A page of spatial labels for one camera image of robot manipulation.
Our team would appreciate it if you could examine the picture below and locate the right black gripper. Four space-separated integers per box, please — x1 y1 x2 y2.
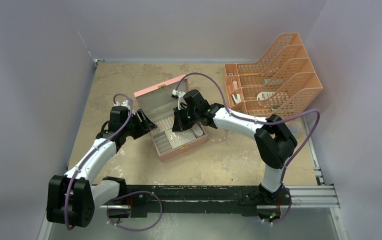
173 105 200 133

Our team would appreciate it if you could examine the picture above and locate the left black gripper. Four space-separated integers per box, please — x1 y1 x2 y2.
122 109 156 139

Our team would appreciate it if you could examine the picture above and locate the pink jewelry box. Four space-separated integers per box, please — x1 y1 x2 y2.
134 75 208 161

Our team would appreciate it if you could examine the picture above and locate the silver bangle bracelet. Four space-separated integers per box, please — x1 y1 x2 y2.
209 129 228 143

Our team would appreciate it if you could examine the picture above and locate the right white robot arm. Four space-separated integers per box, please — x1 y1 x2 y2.
172 89 297 204

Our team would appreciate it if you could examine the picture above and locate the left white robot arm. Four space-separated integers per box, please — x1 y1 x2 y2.
46 106 157 230

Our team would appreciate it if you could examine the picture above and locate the cream oval watch pillow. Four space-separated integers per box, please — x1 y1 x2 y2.
191 124 204 138

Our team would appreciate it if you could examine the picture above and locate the white stapler in organizer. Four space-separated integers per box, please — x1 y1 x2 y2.
231 93 241 104

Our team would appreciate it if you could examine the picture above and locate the white label card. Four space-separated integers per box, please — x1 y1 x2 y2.
256 91 275 101

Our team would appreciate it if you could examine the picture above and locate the orange mesh file organizer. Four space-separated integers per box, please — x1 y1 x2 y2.
225 32 322 119

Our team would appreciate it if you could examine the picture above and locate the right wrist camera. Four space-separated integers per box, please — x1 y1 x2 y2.
172 89 187 110

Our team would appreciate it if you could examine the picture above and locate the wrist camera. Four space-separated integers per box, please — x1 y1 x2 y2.
114 99 133 111
172 89 187 110

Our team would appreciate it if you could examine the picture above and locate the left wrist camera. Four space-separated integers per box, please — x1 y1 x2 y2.
114 99 133 111

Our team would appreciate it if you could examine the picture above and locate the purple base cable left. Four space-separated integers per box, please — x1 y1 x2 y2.
106 190 164 232

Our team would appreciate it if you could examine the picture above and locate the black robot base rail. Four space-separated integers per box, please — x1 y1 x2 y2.
102 184 291 221

